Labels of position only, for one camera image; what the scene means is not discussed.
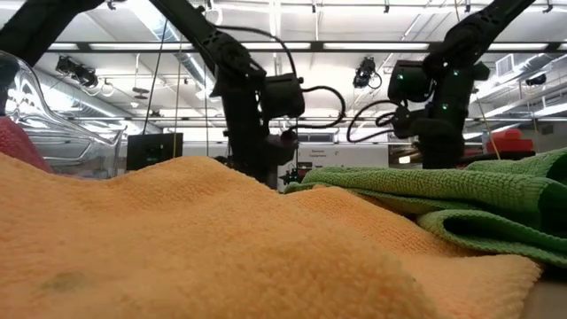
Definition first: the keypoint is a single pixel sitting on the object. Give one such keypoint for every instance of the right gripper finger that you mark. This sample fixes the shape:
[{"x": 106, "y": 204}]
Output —
[{"x": 443, "y": 155}]

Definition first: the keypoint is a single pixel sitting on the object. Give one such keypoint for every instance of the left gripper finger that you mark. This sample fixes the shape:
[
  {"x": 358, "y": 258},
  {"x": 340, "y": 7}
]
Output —
[{"x": 257, "y": 175}]

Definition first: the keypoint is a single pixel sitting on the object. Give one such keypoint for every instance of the clear plastic bin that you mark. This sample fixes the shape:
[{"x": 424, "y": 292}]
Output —
[{"x": 66, "y": 133}]

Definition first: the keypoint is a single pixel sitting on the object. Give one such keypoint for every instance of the pink microfiber towel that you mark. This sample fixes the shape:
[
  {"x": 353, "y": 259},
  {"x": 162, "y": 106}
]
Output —
[{"x": 17, "y": 146}]

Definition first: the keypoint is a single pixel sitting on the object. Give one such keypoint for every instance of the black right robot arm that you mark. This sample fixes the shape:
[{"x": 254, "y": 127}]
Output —
[{"x": 478, "y": 31}]

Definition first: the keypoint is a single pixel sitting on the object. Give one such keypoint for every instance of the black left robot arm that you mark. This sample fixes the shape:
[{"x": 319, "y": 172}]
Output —
[{"x": 212, "y": 40}]

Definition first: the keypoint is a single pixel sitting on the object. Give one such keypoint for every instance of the green microfiber towel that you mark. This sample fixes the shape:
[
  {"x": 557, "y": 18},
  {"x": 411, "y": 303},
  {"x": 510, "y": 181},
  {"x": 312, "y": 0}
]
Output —
[{"x": 398, "y": 181}]

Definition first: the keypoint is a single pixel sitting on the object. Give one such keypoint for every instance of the orange microfiber towel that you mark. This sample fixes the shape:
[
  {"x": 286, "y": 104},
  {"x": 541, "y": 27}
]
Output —
[{"x": 177, "y": 243}]

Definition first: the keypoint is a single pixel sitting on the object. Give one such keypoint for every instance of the white air vent grille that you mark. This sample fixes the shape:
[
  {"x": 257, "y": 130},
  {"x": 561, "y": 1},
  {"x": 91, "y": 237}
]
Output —
[{"x": 505, "y": 65}]

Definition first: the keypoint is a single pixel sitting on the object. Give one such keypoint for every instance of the white equipment cabinet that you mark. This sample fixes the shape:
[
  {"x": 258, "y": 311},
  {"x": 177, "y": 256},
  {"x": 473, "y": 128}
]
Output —
[{"x": 345, "y": 157}]

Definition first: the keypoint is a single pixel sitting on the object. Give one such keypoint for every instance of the black ceiling fixture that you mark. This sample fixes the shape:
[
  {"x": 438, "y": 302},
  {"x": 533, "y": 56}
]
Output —
[{"x": 536, "y": 80}]

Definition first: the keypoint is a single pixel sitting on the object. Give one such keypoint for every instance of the black monitor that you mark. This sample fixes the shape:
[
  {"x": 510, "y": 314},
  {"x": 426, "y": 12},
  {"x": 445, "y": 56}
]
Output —
[{"x": 153, "y": 150}]

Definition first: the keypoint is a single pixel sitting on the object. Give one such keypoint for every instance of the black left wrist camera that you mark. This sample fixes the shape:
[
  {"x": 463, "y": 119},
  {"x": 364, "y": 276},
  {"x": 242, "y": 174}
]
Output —
[{"x": 283, "y": 148}]

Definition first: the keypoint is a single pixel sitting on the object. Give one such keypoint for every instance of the black hanging camera rig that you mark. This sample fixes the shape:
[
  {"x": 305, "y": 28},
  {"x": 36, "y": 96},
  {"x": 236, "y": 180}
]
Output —
[
  {"x": 77, "y": 71},
  {"x": 364, "y": 73}
]

